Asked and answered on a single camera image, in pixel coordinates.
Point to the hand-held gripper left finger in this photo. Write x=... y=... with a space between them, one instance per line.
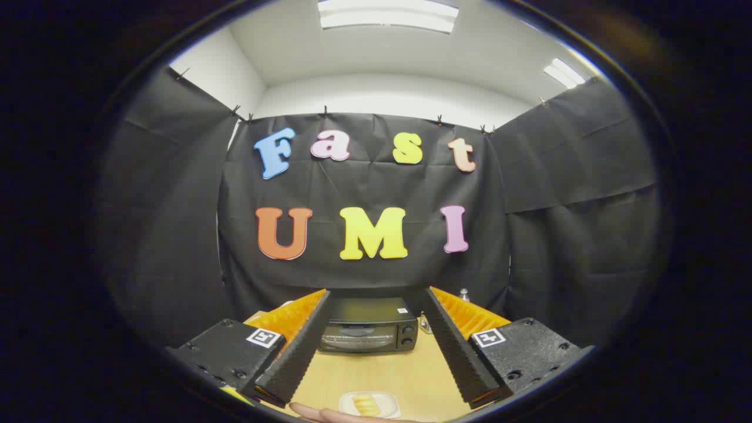
x=296 y=355

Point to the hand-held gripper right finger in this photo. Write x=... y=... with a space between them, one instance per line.
x=455 y=352

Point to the black toaster oven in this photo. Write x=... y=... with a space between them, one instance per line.
x=367 y=329

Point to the yellow bread roll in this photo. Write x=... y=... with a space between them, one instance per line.
x=366 y=404

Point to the white square plate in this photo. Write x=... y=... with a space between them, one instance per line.
x=390 y=405

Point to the black backdrop cloth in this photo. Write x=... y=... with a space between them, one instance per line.
x=364 y=188

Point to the small ceiling light panel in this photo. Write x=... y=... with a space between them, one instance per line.
x=564 y=73

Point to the large ceiling light panel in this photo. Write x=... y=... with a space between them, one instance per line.
x=388 y=14

